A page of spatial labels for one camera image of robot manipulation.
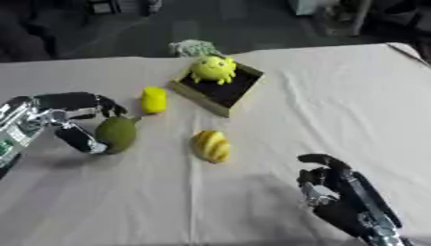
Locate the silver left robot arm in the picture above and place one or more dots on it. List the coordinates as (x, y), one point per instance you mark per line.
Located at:
(19, 125)

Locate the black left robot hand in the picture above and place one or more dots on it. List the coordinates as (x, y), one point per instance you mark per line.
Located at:
(67, 101)

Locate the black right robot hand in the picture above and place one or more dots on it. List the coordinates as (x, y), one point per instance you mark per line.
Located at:
(342, 195)

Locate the cardboard box with black inside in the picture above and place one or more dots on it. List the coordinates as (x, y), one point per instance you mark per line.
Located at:
(224, 91)

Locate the yellow striped toy squash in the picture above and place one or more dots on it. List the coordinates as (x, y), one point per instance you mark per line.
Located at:
(211, 146)

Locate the green and white soft toy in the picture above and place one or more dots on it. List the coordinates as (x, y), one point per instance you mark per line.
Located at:
(193, 48)

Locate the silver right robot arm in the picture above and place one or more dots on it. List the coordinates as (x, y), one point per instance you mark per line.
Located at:
(387, 237)

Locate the green toy pear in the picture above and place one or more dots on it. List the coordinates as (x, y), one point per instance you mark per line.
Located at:
(116, 134)

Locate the yellow-green octopus soft toy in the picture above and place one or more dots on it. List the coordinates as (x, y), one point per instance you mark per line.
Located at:
(212, 68)

